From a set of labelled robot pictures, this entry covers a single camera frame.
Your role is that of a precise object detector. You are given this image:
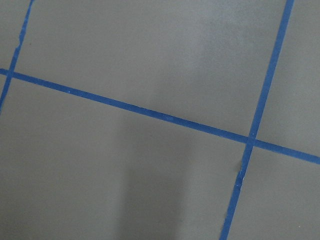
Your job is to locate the brown paper table cover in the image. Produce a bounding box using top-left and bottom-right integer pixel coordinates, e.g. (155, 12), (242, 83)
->
(0, 0), (320, 240)

